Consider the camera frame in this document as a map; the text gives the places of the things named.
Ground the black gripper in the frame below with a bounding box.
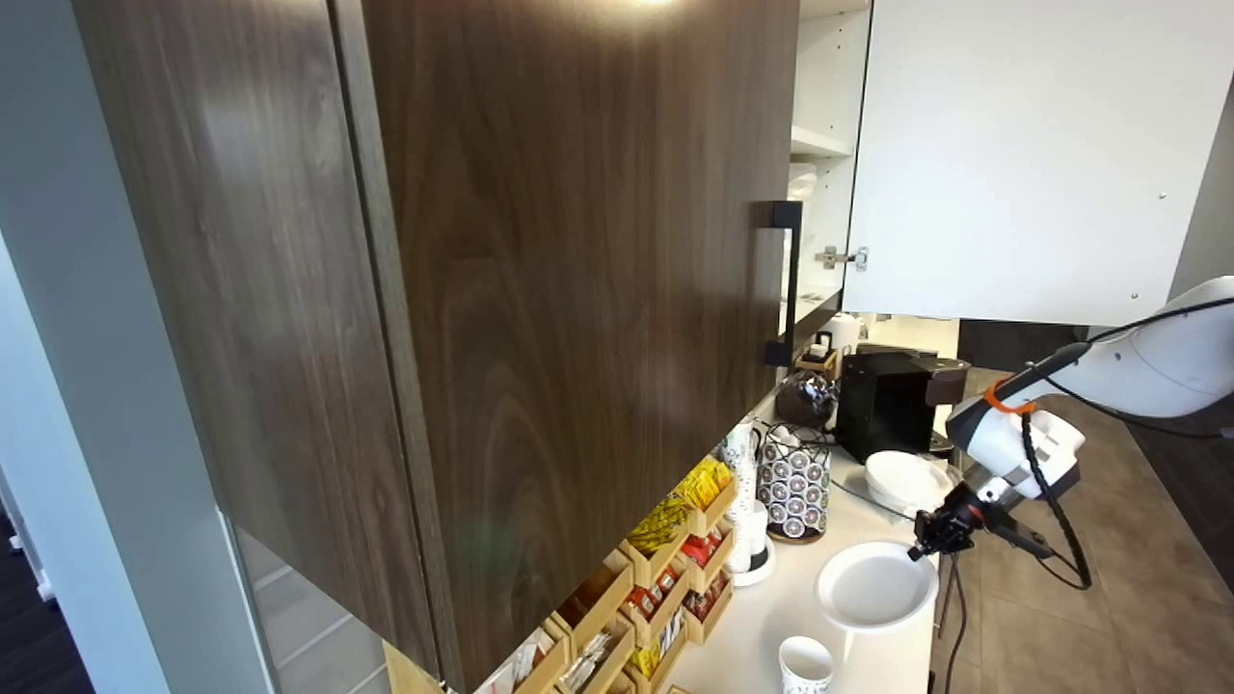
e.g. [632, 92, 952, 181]
[908, 478, 1031, 567]

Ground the printed paper coffee cup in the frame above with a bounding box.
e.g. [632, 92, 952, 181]
[774, 631, 841, 694]

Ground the white-lined open cupboard door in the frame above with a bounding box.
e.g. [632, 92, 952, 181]
[841, 0, 1234, 326]

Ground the white interior open cupboard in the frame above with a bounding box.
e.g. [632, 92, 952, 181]
[783, 0, 878, 326]

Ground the dark wood closed cupboard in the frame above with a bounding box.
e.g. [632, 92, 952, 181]
[71, 0, 803, 694]

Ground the black coffee machine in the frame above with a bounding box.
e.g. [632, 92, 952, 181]
[835, 343, 971, 463]

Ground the small dark countertop appliance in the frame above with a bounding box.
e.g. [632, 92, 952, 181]
[774, 368, 844, 436]

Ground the wooden tea bag rack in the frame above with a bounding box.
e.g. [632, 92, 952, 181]
[476, 455, 744, 694]

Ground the black hanging cable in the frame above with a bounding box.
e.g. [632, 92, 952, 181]
[929, 558, 971, 694]

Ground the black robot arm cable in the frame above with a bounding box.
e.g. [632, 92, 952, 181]
[1010, 293, 1234, 598]

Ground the black cupboard door handle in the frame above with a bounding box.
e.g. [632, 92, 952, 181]
[747, 199, 807, 369]

